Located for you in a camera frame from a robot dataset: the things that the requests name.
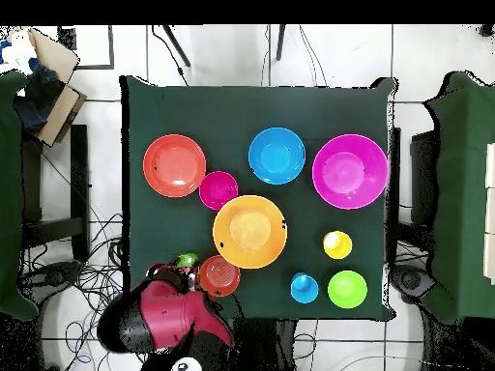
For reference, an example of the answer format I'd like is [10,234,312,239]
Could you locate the large orange bowl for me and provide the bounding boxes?
[212,194,288,271]

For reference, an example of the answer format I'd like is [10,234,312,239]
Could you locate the small red-orange bowl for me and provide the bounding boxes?
[198,254,242,298]

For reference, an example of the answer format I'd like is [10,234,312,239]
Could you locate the green cup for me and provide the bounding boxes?
[176,252,201,269]

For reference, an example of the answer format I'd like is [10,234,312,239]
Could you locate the small crimson bowl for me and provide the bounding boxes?
[198,170,240,212]

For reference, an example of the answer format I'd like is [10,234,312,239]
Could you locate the blue bowl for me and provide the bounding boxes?
[247,127,306,186]

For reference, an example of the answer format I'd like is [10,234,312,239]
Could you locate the wide red-orange bowl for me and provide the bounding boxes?
[142,133,207,199]

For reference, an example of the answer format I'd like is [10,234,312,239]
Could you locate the dark green tablecloth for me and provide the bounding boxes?
[120,74,396,322]

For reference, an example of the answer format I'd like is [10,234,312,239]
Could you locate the yellow cup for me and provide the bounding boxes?
[323,230,354,261]

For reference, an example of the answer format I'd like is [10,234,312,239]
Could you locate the blue cup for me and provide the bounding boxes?
[290,271,320,305]

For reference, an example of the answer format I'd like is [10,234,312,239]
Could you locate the large magenta bowl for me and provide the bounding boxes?
[311,133,390,211]

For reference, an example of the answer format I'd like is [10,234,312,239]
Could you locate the green bowl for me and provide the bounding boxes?
[327,270,368,309]

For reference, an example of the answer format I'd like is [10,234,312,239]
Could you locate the black tripod leg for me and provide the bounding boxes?
[275,24,288,62]
[161,24,192,68]

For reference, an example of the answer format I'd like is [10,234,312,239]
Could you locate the black cabinet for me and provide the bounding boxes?
[409,129,440,225]

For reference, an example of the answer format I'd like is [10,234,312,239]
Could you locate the dark green side cloth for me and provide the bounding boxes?
[422,70,495,326]
[0,70,40,322]

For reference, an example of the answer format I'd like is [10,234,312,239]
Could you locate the dark blue cloth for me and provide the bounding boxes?
[14,57,65,132]

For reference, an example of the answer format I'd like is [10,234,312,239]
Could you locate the cardboard box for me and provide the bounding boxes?
[15,27,88,149]

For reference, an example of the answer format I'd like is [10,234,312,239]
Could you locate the black stool frame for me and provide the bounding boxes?
[20,124,91,262]

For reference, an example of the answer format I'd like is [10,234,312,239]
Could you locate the grey pedestal foot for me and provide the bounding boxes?
[389,264,438,304]

